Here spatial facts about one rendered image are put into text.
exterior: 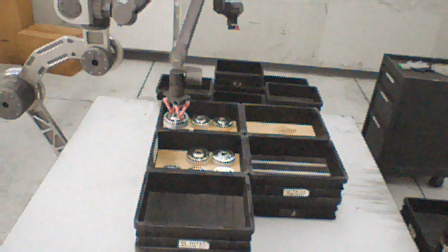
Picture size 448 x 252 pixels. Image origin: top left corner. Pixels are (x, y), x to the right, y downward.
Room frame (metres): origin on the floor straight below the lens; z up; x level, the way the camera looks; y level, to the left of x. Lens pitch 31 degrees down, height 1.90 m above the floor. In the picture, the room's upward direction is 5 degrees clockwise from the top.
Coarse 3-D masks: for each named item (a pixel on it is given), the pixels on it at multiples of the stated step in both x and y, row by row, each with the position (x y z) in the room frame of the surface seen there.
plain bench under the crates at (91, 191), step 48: (96, 144) 1.73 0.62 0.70; (144, 144) 1.77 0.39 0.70; (336, 144) 1.94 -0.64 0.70; (48, 192) 1.34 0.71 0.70; (96, 192) 1.37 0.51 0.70; (384, 192) 1.54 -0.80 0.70; (48, 240) 1.07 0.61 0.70; (96, 240) 1.10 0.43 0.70; (288, 240) 1.18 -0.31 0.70; (336, 240) 1.21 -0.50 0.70; (384, 240) 1.23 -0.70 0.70
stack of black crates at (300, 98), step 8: (272, 88) 2.92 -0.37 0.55; (280, 88) 2.92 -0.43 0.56; (288, 88) 2.92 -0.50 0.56; (296, 88) 2.92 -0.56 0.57; (304, 88) 2.92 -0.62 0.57; (312, 88) 2.92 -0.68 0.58; (264, 96) 2.89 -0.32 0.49; (272, 96) 2.90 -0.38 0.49; (280, 96) 2.91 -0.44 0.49; (288, 96) 2.92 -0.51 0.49; (296, 96) 2.92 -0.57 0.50; (304, 96) 2.92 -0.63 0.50; (312, 96) 2.92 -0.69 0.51; (320, 96) 2.76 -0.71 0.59; (272, 104) 2.64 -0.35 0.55; (280, 104) 2.65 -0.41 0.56; (288, 104) 2.65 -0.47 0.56; (296, 104) 2.64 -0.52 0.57; (304, 104) 2.64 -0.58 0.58; (312, 104) 2.64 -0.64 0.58; (320, 104) 2.64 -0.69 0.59
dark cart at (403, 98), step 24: (384, 72) 2.87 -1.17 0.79; (408, 72) 2.70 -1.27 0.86; (432, 72) 2.75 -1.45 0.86; (384, 96) 2.73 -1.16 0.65; (408, 96) 2.52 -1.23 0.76; (432, 96) 2.52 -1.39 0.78; (384, 120) 2.65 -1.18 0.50; (408, 120) 2.52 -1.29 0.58; (432, 120) 2.52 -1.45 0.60; (384, 144) 2.52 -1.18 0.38; (408, 144) 2.52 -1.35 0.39; (432, 144) 2.52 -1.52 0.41; (384, 168) 2.52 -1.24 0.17; (408, 168) 2.52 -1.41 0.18; (432, 168) 2.53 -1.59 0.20
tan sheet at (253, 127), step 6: (252, 126) 1.83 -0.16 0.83; (258, 126) 1.83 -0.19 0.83; (264, 126) 1.84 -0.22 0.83; (270, 126) 1.85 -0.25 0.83; (276, 126) 1.85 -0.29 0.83; (282, 126) 1.86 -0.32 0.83; (288, 126) 1.86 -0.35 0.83; (294, 126) 1.87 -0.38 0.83; (300, 126) 1.87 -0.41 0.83; (306, 126) 1.88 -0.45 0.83; (252, 132) 1.77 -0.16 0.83; (258, 132) 1.78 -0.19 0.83; (264, 132) 1.78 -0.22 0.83; (270, 132) 1.78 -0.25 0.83; (276, 132) 1.79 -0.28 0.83; (282, 132) 1.80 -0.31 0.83; (288, 132) 1.80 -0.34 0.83; (294, 132) 1.81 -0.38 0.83; (300, 132) 1.81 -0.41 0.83; (306, 132) 1.82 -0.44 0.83; (312, 132) 1.82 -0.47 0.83
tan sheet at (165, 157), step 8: (160, 152) 1.53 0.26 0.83; (168, 152) 1.53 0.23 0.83; (176, 152) 1.54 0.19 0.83; (184, 152) 1.54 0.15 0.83; (160, 160) 1.46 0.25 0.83; (168, 160) 1.47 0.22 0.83; (176, 160) 1.48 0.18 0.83; (184, 160) 1.48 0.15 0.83; (184, 168) 1.42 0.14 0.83; (208, 168) 1.44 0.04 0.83; (232, 168) 1.45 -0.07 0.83
